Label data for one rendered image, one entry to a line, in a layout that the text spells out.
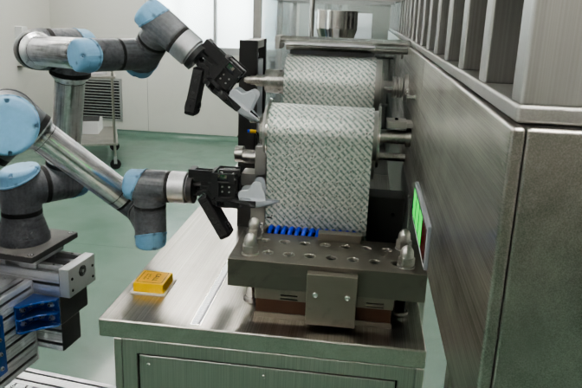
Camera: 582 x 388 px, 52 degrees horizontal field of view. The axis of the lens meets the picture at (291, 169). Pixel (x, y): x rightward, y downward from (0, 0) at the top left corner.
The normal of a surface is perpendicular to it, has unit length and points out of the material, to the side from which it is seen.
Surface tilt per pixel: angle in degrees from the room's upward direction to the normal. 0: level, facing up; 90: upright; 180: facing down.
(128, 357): 90
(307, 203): 90
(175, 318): 0
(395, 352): 90
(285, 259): 0
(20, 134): 85
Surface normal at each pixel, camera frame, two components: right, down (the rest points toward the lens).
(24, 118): 0.50, 0.15
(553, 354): -0.13, 0.25
